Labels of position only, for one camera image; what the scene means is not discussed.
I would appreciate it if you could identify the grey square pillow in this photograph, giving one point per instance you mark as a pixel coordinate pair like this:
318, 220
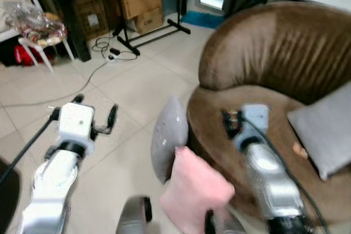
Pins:
323, 130

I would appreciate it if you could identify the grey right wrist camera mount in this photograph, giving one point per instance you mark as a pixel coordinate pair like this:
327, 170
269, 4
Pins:
256, 119

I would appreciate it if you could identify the black stand foot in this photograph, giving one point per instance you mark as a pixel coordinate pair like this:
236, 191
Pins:
153, 35

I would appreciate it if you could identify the grey right robot leg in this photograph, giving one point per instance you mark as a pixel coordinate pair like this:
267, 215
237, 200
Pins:
219, 226

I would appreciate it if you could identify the pink pillow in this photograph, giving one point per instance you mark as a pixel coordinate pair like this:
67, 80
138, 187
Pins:
194, 190

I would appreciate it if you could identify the red bag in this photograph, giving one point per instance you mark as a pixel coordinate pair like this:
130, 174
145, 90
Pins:
24, 56

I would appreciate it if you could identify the grey oval pillow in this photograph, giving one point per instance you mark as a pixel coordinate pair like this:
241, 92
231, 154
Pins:
167, 135

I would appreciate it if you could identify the black power plug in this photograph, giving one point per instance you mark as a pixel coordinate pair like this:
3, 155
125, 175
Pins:
114, 53

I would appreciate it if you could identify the clear plastic bag of goods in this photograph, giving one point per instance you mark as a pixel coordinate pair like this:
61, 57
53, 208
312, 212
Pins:
35, 26

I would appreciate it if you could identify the dark brown cardboard box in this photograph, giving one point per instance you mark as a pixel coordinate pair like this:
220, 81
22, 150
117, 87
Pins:
90, 17

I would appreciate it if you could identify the white plastic chair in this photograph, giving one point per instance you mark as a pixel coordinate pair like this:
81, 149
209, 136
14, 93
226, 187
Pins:
33, 52

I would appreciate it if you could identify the blue floor mat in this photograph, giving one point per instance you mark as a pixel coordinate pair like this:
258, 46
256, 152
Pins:
203, 20

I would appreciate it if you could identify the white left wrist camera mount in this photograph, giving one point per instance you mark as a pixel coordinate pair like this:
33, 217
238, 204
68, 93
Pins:
75, 120

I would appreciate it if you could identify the grey left robot leg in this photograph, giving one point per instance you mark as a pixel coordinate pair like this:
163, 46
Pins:
134, 217

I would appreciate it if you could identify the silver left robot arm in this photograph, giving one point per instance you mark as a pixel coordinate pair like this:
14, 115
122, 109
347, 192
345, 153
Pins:
52, 184

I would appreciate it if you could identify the small light cardboard box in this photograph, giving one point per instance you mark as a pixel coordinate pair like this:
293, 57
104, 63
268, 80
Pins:
149, 23

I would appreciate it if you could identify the black rounded object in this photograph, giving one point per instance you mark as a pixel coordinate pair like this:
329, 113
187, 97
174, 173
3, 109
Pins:
8, 195

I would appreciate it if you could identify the grey robot leg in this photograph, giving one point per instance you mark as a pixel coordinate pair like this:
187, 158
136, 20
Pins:
134, 217
219, 226

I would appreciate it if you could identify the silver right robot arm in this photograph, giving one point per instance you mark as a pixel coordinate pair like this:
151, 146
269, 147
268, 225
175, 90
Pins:
269, 179

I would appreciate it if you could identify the brown velvet sofa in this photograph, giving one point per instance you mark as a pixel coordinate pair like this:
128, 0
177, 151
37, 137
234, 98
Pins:
263, 47

